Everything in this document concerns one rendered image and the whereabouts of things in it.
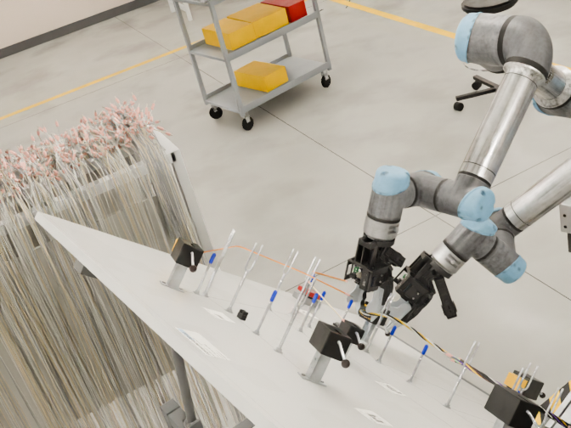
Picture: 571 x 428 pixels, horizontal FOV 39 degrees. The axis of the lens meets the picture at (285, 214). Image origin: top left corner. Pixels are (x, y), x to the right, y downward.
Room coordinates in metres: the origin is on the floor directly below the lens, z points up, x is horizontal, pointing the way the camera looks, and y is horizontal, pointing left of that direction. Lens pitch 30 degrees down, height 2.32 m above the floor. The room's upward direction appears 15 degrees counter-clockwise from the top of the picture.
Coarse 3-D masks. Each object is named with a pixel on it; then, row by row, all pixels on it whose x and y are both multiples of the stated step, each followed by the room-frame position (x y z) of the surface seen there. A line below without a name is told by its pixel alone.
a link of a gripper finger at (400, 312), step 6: (390, 306) 1.54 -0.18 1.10; (402, 306) 1.54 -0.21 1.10; (408, 306) 1.53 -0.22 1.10; (390, 312) 1.54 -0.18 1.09; (396, 312) 1.54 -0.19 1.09; (402, 312) 1.53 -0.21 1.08; (408, 312) 1.52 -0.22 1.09; (390, 318) 1.53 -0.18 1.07; (390, 324) 1.54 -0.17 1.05; (396, 324) 1.53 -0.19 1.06; (402, 324) 1.52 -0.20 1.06
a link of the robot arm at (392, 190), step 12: (384, 168) 1.51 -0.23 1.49; (396, 168) 1.52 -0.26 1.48; (384, 180) 1.48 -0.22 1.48; (396, 180) 1.47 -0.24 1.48; (408, 180) 1.48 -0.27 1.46; (372, 192) 1.50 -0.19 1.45; (384, 192) 1.47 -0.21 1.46; (396, 192) 1.46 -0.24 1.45; (408, 192) 1.49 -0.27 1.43; (372, 204) 1.49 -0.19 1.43; (384, 204) 1.47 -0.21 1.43; (396, 204) 1.46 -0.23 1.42; (408, 204) 1.49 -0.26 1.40; (372, 216) 1.48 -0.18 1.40; (384, 216) 1.46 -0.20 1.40; (396, 216) 1.46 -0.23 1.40
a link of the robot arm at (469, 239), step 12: (456, 228) 1.57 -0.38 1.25; (468, 228) 1.54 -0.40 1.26; (480, 228) 1.53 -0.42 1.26; (492, 228) 1.53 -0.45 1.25; (444, 240) 1.57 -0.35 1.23; (456, 240) 1.54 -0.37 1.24; (468, 240) 1.53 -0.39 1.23; (480, 240) 1.53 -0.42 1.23; (492, 240) 1.53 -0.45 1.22; (456, 252) 1.53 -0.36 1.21; (468, 252) 1.53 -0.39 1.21; (480, 252) 1.52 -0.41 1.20
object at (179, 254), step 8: (184, 240) 1.31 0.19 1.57; (176, 248) 1.30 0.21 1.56; (184, 248) 1.27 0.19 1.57; (192, 248) 1.28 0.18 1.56; (200, 248) 1.29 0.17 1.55; (176, 256) 1.28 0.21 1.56; (184, 256) 1.27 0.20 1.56; (192, 256) 1.25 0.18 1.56; (200, 256) 1.27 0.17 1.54; (176, 264) 1.29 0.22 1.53; (184, 264) 1.26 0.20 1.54; (192, 264) 1.23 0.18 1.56; (176, 272) 1.27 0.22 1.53; (184, 272) 1.28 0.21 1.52; (192, 272) 1.21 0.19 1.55; (160, 280) 1.28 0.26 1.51; (168, 280) 1.28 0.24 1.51; (176, 280) 1.27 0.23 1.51; (176, 288) 1.26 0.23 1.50
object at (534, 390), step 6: (516, 372) 1.31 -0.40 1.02; (528, 378) 1.28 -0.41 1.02; (534, 378) 1.32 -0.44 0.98; (534, 384) 1.28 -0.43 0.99; (540, 384) 1.29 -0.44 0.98; (528, 390) 1.27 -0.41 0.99; (534, 390) 1.28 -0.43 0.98; (540, 390) 1.29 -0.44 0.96; (528, 396) 1.27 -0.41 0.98; (534, 396) 1.28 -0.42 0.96; (540, 396) 1.32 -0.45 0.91
